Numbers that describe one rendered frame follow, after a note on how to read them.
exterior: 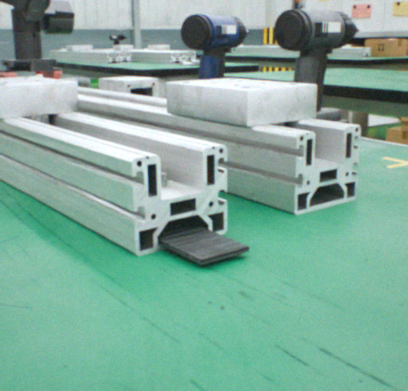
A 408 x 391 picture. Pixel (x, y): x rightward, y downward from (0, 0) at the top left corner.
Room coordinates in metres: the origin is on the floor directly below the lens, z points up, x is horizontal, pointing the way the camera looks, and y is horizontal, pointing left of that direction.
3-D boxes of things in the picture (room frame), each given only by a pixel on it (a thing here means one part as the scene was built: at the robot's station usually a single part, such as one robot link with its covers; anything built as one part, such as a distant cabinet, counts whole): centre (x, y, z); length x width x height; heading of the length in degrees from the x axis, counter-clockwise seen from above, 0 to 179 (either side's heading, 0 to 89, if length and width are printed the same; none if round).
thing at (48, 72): (1.31, 0.35, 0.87); 0.07 x 0.07 x 0.09; 37
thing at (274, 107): (0.73, -0.04, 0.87); 0.16 x 0.11 x 0.07; 37
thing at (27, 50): (1.29, 0.37, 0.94); 0.10 x 0.07 x 0.07; 127
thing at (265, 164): (0.93, 0.11, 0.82); 0.80 x 0.10 x 0.09; 37
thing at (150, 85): (1.29, 0.17, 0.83); 0.11 x 0.10 x 0.10; 130
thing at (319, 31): (0.94, -0.19, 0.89); 0.20 x 0.08 x 0.22; 136
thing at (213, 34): (1.09, -0.04, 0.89); 0.20 x 0.08 x 0.22; 149
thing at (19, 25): (1.29, 0.37, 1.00); 0.07 x 0.06 x 0.07; 124
